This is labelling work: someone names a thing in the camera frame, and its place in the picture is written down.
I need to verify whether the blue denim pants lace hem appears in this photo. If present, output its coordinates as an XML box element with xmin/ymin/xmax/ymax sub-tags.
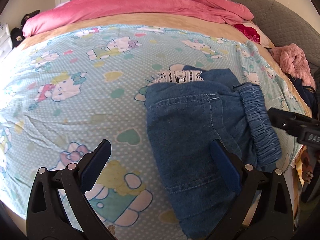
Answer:
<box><xmin>145</xmin><ymin>66</ymin><xmax>282</xmax><ymax>239</ymax></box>

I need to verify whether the dark navy garment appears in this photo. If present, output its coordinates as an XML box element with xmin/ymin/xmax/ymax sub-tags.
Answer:
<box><xmin>287</xmin><ymin>74</ymin><xmax>319</xmax><ymax>119</ymax></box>

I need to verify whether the pink fluffy garment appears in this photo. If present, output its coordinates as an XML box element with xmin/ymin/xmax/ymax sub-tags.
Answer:
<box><xmin>270</xmin><ymin>43</ymin><xmax>316</xmax><ymax>90</ymax></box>

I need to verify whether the beige bed blanket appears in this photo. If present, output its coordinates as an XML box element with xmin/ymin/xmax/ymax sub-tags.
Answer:
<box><xmin>17</xmin><ymin>12</ymin><xmax>313</xmax><ymax>118</ymax></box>

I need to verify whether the grey quilted headboard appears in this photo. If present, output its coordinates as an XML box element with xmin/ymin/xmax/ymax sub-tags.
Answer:
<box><xmin>231</xmin><ymin>0</ymin><xmax>319</xmax><ymax>67</ymax></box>

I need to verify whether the red patterned pillow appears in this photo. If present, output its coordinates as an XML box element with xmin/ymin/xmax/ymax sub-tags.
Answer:
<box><xmin>234</xmin><ymin>24</ymin><xmax>260</xmax><ymax>44</ymax></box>

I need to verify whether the Hello Kitty blue bed sheet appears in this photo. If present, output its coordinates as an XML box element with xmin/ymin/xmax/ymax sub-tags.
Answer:
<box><xmin>1</xmin><ymin>24</ymin><xmax>311</xmax><ymax>239</ymax></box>

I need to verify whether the pink duvet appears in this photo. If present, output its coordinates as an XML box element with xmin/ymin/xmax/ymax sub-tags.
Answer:
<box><xmin>22</xmin><ymin>0</ymin><xmax>254</xmax><ymax>37</ymax></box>

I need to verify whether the white drawer unit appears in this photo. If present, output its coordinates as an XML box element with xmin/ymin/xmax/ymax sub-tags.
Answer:
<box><xmin>0</xmin><ymin>23</ymin><xmax>12</xmax><ymax>59</ymax></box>

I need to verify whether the black bag on floor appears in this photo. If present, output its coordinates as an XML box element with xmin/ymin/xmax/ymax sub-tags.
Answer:
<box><xmin>10</xmin><ymin>10</ymin><xmax>40</xmax><ymax>48</ymax></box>

